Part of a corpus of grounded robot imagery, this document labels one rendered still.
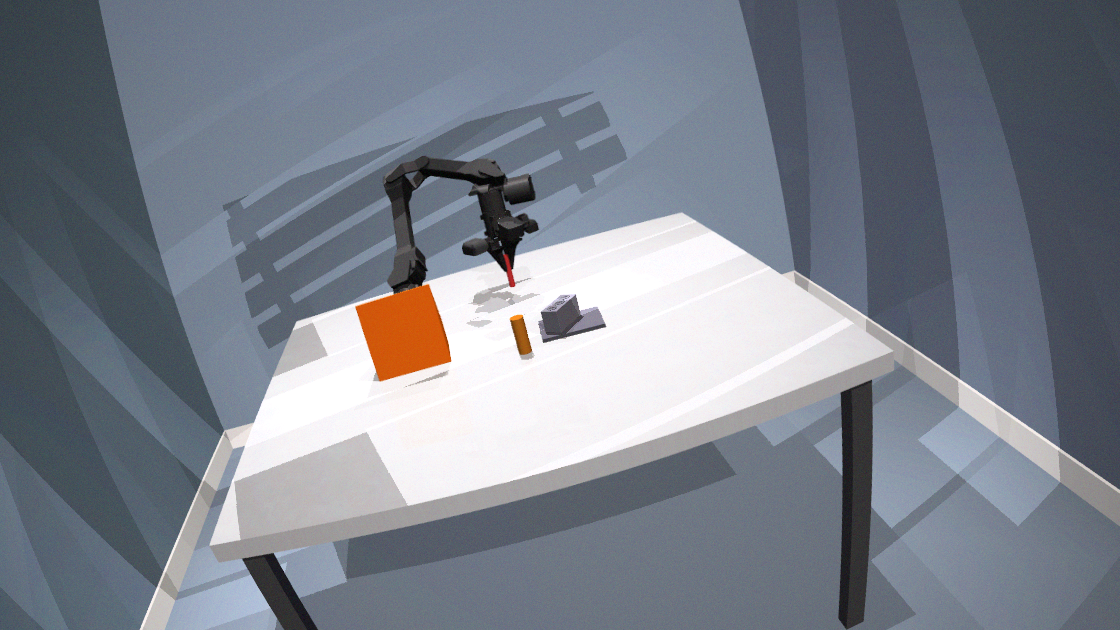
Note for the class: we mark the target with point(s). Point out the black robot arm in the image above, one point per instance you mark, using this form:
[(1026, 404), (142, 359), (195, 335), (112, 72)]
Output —
[(489, 181)]

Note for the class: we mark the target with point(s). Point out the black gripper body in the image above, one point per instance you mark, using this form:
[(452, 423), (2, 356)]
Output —
[(477, 246)]

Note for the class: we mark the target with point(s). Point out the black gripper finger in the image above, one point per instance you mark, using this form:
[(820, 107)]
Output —
[(509, 249), (498, 255)]

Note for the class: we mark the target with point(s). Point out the orange cylinder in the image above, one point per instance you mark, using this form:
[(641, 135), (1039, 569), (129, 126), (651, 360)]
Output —
[(520, 334)]

